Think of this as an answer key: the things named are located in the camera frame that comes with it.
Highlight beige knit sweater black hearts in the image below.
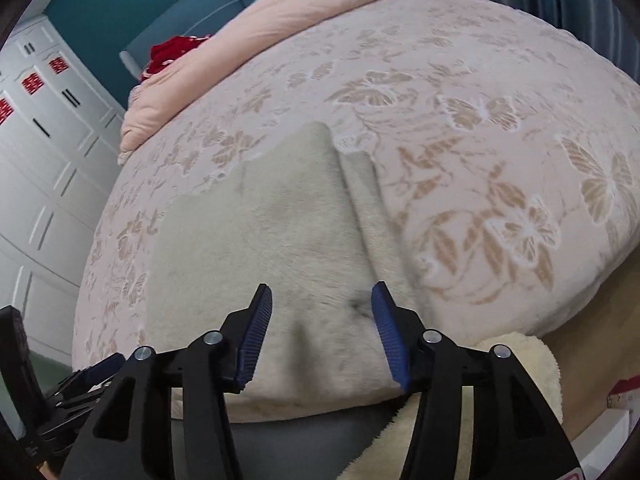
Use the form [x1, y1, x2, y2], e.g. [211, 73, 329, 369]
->
[145, 122, 425, 422]

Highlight white box on floor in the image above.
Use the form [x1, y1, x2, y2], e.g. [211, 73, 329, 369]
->
[569, 376, 640, 480]

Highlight white fleece jacket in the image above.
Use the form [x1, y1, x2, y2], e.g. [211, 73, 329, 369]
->
[342, 333, 577, 479]

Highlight pink butterfly pattern bedspread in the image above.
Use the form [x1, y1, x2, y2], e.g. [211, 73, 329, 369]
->
[72, 0, 639, 368]

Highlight white wardrobe doors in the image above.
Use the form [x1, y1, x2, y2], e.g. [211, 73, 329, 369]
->
[0, 15, 124, 365]

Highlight red garment on bed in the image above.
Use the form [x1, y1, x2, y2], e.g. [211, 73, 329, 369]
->
[140, 35, 210, 81]

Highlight teal upholstered headboard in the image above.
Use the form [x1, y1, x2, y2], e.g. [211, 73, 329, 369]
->
[44, 0, 255, 106]

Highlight pink folded quilt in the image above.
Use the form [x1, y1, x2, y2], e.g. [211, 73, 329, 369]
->
[118, 0, 378, 166]

